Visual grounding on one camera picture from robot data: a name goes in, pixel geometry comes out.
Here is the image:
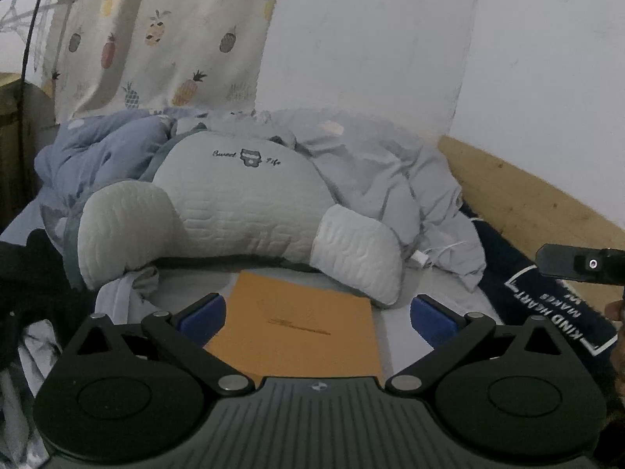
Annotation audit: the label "black crumpled clothes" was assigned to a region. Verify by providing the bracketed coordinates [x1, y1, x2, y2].
[0, 229, 98, 367]

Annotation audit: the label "grey backrest cushion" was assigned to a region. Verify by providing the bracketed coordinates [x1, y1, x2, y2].
[66, 129, 406, 308]

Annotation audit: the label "brown cardboard box lid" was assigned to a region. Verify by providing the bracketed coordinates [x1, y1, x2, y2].
[204, 272, 386, 382]

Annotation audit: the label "wooden headboard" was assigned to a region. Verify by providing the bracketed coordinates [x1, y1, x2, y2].
[437, 135, 625, 250]

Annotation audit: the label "blue-grey quilt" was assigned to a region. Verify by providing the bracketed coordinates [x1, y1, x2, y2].
[34, 107, 486, 294]

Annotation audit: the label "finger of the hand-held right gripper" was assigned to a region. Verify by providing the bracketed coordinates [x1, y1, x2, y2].
[536, 243, 625, 285]

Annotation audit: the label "grey crumpled clothes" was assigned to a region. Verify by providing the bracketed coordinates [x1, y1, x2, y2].
[0, 269, 162, 469]

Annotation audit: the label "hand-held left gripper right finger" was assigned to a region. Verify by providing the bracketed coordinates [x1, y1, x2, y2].
[386, 294, 567, 396]

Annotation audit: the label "navy printed pillow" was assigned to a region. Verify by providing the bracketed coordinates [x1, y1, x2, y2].
[459, 200, 625, 392]

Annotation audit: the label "white charger with cable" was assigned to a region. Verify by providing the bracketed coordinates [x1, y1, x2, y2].
[414, 239, 470, 267]

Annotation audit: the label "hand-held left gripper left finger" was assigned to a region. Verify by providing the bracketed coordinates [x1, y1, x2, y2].
[63, 293, 255, 396]

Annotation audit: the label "pineapple print curtain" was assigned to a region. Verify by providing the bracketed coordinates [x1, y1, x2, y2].
[41, 0, 291, 120]

